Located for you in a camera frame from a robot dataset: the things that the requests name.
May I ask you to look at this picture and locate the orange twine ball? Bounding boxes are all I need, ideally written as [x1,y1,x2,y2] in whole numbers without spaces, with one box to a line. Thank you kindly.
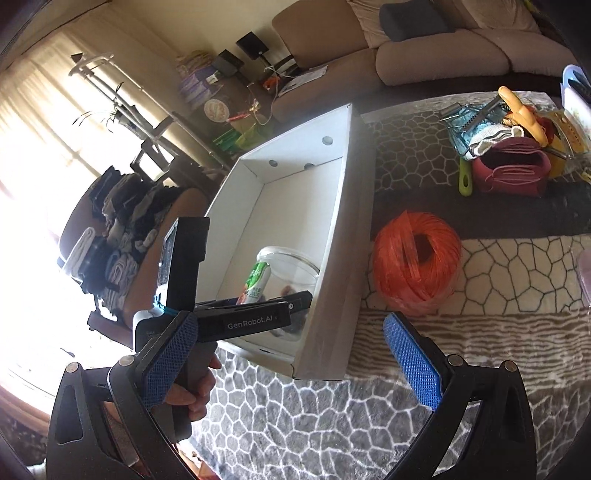
[373,211,462,318]

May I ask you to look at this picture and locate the red felt bag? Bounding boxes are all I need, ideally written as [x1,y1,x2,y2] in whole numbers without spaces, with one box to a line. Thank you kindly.
[472,137,551,197]

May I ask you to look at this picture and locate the yellow handled corkscrew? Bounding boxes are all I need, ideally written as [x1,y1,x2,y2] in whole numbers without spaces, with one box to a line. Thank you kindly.
[498,86,549,148]

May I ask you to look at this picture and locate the person's left hand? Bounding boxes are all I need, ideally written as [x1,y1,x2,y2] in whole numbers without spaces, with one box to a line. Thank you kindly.
[165,354,221,422]

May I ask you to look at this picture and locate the brown armchair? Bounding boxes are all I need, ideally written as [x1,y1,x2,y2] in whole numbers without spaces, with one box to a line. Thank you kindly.
[59,167,212,347]

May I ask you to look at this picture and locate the clear plastic jar green label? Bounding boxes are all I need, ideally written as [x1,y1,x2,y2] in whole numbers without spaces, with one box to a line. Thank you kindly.
[236,246,320,342]

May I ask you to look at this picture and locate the pile of clothes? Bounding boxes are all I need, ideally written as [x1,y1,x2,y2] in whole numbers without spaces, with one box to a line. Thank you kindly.
[59,167,182,296]

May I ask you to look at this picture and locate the patterned fleece blanket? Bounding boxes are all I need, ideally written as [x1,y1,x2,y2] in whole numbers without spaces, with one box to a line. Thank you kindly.
[188,92,590,479]

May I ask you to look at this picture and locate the white drying rack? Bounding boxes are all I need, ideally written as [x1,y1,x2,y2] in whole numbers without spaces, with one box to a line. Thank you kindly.
[68,52,231,174]

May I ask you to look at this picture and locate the white cardboard box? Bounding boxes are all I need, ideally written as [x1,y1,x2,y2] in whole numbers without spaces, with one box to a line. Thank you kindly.
[197,104,376,380]

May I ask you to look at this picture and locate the round tin with label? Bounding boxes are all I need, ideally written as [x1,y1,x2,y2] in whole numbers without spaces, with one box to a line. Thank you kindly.
[204,98,229,124]

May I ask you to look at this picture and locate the black speaker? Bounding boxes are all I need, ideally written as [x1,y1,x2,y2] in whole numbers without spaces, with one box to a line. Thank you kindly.
[235,31,270,60]

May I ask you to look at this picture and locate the papers on sofa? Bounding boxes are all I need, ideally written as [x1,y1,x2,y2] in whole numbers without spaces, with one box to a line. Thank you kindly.
[279,65,328,97]

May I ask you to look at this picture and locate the teal cloth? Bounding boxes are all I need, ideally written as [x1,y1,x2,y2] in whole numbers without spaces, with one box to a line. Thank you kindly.
[445,103,509,160]

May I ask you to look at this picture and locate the brown sofa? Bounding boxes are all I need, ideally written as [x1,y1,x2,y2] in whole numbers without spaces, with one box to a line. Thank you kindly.
[271,1,577,123]

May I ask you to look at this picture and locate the white plastic container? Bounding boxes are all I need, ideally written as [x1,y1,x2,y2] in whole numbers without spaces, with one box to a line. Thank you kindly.
[561,64,591,137]

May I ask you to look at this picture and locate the dark blue cushion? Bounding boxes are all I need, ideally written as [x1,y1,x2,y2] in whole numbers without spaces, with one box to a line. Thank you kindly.
[379,0,456,42]

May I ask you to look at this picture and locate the green handled tool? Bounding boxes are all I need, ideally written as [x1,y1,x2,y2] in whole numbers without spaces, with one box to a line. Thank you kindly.
[458,158,473,197]

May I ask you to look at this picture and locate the metal wire rack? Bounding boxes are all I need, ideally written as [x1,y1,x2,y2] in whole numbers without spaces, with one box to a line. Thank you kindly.
[438,94,512,160]

